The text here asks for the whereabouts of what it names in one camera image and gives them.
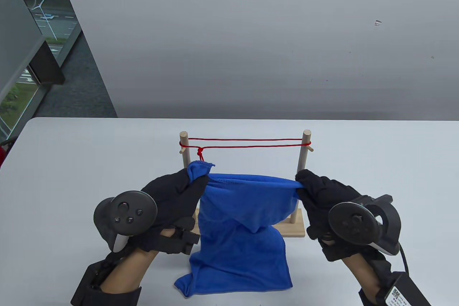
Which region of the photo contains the black cable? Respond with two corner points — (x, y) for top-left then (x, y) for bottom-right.
(399, 243), (410, 275)

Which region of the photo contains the wooden drying rack stand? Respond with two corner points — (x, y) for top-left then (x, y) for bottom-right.
(179, 130), (314, 238)

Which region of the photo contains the person's right hand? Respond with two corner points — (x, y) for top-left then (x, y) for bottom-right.
(295, 169), (360, 262)

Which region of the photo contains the black hand controller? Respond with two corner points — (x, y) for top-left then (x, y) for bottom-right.
(93, 190), (158, 253)
(328, 194), (402, 257)

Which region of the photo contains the person's left forearm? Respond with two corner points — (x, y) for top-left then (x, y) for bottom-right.
(100, 229), (161, 294)

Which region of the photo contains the black left hand controller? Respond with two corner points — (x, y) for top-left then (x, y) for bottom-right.
(93, 190), (158, 253)

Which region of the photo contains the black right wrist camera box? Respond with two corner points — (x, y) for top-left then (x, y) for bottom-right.
(384, 271), (432, 306)

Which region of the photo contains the blue cloth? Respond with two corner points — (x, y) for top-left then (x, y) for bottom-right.
(174, 160), (304, 298)

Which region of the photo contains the person's left hand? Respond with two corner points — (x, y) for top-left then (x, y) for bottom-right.
(136, 169), (209, 255)

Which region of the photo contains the black right hand controller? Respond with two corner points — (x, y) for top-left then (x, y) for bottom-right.
(328, 194), (402, 257)

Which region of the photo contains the dark grey window frame post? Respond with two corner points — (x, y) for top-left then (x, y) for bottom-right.
(28, 40), (66, 86)

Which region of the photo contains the person's right forearm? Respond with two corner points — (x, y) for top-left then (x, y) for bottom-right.
(340, 249), (393, 306)

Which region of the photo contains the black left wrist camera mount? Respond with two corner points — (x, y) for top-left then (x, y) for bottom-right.
(70, 251), (143, 306)

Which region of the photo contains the red string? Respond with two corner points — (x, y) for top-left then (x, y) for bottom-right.
(179, 137), (313, 162)

